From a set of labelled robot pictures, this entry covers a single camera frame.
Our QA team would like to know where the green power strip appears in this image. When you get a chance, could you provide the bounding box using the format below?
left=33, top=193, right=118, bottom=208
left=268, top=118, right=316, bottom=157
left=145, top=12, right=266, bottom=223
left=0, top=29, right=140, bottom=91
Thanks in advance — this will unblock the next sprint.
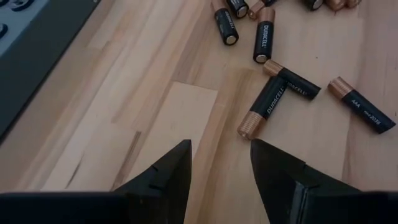
left=0, top=0, right=102, bottom=144

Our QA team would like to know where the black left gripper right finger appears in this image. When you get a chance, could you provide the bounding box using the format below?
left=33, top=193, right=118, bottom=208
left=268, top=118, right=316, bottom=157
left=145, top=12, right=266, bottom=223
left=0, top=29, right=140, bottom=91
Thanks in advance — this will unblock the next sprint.
left=250, top=139, right=361, bottom=224

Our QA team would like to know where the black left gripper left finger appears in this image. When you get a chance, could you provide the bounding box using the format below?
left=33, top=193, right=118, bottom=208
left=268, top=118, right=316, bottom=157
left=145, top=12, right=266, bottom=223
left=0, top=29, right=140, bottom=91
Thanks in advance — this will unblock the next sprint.
left=114, top=139, right=193, bottom=224

